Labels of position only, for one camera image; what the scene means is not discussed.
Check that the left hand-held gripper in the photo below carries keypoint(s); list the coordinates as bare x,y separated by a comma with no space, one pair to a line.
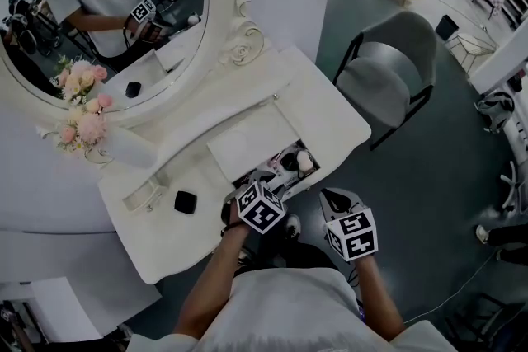
260,208

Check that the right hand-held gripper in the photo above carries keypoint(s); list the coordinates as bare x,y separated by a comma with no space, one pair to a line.
354,235

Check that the white jewellery box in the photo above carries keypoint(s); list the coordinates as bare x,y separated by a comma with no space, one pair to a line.
251,144

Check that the small black compact case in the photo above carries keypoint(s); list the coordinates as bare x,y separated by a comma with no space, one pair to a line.
185,202

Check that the person's left forearm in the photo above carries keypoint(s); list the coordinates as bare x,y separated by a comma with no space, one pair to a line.
210,284

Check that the person's right forearm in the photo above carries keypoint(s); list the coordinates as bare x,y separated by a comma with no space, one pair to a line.
377,297

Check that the beige makeup puff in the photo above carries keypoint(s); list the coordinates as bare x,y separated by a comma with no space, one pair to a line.
305,161

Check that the person's right shoe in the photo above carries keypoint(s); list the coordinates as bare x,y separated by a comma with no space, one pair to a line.
292,224

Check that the person's shoe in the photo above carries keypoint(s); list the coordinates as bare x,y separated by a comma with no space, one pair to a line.
292,224
244,255

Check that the person's black trousers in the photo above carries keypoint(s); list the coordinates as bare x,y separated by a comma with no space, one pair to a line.
305,255

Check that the person's left shoe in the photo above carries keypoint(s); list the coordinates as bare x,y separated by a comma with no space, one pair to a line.
244,255

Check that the white dressing table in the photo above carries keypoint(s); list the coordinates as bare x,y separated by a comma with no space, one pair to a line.
185,243

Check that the person's white shirt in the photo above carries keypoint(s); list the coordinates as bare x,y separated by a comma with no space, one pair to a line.
288,313

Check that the small white open drawer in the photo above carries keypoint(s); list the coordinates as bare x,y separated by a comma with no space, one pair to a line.
142,195

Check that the grey upholstered chair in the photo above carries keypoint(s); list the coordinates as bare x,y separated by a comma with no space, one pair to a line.
383,86

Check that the white office chair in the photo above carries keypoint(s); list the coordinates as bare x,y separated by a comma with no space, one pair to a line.
515,189

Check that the white carved oval mirror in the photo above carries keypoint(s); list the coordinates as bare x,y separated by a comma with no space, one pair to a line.
216,12

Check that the grey backpack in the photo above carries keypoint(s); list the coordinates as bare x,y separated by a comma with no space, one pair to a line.
497,111

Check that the pink flower bouquet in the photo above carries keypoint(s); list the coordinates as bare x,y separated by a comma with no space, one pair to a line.
86,128

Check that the black waste bin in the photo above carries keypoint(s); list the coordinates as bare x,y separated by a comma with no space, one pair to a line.
446,28

